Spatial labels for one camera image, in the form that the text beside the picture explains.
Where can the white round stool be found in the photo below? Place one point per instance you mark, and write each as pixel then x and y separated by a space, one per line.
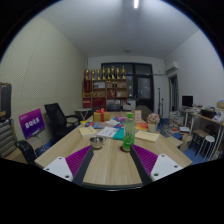
pixel 208 139

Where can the upright orange box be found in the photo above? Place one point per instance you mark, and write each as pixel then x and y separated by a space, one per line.
pixel 138 115

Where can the small steel cup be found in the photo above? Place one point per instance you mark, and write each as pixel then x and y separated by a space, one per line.
pixel 97 142

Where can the ceiling tube light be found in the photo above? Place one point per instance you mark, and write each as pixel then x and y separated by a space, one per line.
pixel 136 4

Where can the tan book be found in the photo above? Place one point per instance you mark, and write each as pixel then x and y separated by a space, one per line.
pixel 87 131

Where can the black mesh chair back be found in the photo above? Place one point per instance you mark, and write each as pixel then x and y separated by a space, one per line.
pixel 26 150

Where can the white printed booklet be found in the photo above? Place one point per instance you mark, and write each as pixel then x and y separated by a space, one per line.
pixel 107 132

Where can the black computer monitor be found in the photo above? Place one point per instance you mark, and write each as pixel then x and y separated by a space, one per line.
pixel 187 101

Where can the orange book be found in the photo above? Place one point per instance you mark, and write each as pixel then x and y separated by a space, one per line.
pixel 142 126

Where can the green tea bottle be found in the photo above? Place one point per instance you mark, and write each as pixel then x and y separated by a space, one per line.
pixel 129 133

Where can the flat round red coaster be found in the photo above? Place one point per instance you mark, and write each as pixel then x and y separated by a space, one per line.
pixel 121 149

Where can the teal book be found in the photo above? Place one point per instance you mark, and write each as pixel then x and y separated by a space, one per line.
pixel 119 134

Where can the yellow gift box, red ribbon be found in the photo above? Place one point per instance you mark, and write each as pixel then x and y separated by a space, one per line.
pixel 101 116

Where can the white air conditioner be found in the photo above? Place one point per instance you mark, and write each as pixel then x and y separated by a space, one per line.
pixel 172 68

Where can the pale yellow notebook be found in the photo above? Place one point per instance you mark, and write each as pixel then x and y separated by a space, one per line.
pixel 147 136

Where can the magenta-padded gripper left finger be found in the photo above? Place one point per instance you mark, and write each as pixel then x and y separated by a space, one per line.
pixel 66 166

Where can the black office chair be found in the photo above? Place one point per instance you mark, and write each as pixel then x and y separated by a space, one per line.
pixel 58 121

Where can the pink flowers in white pot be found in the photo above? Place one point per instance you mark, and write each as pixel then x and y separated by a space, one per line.
pixel 153 120

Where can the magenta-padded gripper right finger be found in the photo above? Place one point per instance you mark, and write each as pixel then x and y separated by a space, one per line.
pixel 160 166

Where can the purple sign board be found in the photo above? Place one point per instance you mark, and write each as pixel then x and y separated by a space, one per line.
pixel 31 122

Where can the dark glass double door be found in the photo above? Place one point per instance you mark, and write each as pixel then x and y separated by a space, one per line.
pixel 145 86

